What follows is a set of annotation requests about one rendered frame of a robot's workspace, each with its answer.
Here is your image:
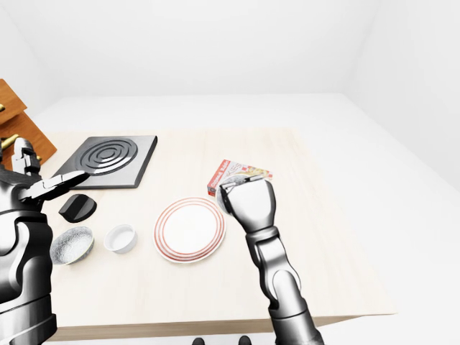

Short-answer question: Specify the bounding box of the silver robot left hand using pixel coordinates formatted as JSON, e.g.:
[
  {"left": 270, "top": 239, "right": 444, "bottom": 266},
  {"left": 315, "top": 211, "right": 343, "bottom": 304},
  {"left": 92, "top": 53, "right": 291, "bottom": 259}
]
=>
[{"left": 0, "top": 137, "right": 89, "bottom": 218}]

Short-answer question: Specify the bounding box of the silver robot right hand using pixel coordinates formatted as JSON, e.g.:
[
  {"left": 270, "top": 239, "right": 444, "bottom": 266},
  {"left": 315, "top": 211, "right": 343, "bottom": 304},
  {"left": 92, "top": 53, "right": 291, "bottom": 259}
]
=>
[{"left": 218, "top": 174, "right": 278, "bottom": 236}]

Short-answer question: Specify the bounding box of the white plate with red rings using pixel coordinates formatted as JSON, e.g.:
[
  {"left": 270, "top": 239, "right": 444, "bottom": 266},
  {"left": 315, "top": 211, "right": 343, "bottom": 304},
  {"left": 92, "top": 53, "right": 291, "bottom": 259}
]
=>
[{"left": 153, "top": 196, "right": 228, "bottom": 265}]

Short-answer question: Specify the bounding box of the flat dark stove plate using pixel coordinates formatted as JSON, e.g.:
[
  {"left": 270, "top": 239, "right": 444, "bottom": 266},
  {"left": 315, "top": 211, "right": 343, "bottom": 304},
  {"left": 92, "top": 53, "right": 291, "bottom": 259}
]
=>
[{"left": 51, "top": 134, "right": 159, "bottom": 190}]

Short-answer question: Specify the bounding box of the red cookie box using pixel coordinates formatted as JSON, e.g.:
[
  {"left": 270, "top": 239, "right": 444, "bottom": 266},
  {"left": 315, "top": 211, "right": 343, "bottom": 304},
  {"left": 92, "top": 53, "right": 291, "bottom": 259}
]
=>
[{"left": 206, "top": 159, "right": 273, "bottom": 198}]

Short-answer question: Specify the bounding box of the wooden cabinet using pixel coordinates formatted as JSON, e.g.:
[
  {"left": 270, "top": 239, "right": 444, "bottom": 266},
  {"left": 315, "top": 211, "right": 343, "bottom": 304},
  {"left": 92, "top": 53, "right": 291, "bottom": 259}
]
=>
[{"left": 0, "top": 78, "right": 58, "bottom": 170}]

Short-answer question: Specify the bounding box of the wooden cabinet drawer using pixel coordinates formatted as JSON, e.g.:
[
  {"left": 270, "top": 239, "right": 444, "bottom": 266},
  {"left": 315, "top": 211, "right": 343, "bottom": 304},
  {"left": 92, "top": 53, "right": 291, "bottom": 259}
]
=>
[{"left": 0, "top": 78, "right": 29, "bottom": 125}]

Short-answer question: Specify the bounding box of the small white ramekin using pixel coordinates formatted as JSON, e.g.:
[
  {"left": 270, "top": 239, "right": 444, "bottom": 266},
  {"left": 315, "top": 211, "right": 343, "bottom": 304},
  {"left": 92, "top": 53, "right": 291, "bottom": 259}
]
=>
[{"left": 103, "top": 224, "right": 138, "bottom": 255}]

